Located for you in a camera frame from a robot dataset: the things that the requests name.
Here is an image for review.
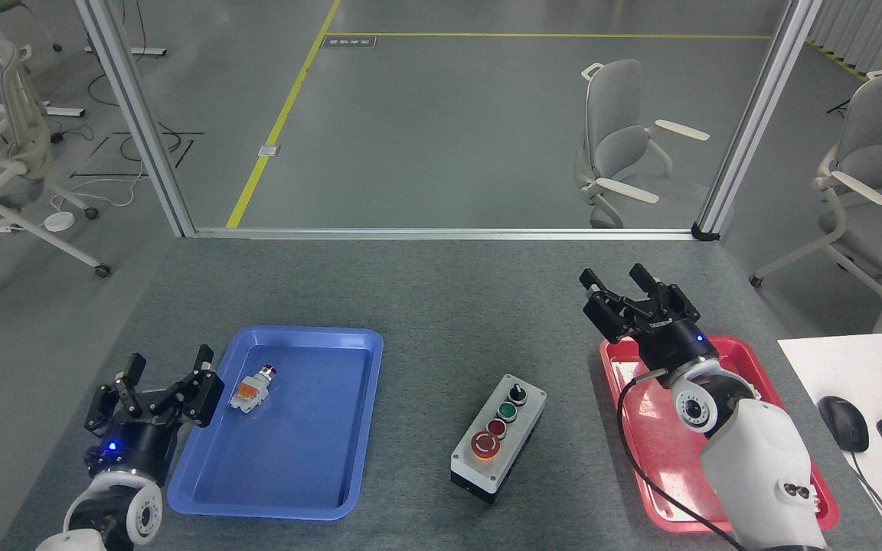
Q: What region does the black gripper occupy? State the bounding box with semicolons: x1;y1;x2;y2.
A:
84;344;227;485
580;263;720;377

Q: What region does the grey control box with buttons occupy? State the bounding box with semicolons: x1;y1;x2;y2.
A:
450;374;547;504

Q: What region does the red plastic tray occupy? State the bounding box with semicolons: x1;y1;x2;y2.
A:
599;334;841;534

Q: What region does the blue plastic tray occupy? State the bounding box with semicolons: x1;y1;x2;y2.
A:
167;326;384;522

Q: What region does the grey chair with flat armrests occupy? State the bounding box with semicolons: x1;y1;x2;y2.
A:
575;59;711;229

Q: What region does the white desk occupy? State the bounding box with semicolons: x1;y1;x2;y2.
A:
777;331;882;551

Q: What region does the black computer mouse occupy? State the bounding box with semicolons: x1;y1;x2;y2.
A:
818;396;870;454

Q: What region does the white mesh office chair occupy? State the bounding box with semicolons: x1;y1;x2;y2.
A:
0;42;113;318

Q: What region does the white desk foot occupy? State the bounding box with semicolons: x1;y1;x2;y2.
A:
85;46;168;58
0;105;87;119

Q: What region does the small red push button switch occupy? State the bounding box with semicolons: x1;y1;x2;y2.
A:
228;367;279;415

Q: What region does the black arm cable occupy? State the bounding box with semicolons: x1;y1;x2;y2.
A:
616;369;750;551

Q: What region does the white floor cable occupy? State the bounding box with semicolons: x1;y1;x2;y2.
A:
51;170;149;212

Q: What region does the silver aluminium rail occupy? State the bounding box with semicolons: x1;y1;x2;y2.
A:
192;227;699;242

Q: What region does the silver aluminium post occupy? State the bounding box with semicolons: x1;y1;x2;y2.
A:
695;0;825;238
73;0;197;238

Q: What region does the black floor cable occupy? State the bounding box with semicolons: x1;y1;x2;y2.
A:
87;73;191;164

